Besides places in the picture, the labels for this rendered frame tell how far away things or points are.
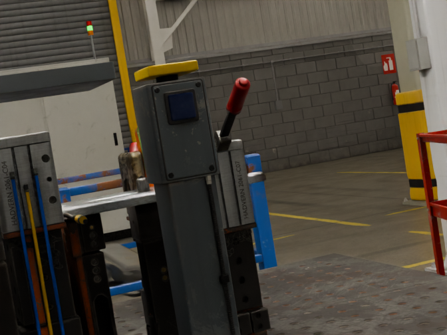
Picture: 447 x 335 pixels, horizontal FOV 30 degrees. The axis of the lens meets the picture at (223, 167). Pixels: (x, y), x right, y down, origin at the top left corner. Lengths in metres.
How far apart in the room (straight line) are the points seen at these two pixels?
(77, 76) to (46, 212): 0.24
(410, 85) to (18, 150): 7.32
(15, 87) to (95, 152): 8.36
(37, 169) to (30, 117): 8.07
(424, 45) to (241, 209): 3.93
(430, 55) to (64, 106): 5.08
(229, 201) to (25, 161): 0.27
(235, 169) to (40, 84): 0.36
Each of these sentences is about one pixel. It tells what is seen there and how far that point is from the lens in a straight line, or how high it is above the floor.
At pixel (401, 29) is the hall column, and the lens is 8.28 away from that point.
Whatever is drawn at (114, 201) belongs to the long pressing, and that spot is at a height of 1.00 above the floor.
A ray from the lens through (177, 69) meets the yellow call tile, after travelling 0.94.
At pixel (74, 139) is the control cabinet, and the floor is 1.16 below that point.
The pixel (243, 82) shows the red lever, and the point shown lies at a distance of 1.01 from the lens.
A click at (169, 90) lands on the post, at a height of 1.13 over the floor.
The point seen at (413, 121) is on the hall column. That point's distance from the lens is 8.18.
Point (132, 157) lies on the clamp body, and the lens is 1.43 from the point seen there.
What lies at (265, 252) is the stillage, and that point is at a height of 0.57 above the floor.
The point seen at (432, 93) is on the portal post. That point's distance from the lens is 5.03.
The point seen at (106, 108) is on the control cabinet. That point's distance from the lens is 9.26.
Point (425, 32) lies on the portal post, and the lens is 5.02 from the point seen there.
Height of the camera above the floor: 1.08
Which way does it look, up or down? 3 degrees down
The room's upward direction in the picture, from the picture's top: 9 degrees counter-clockwise
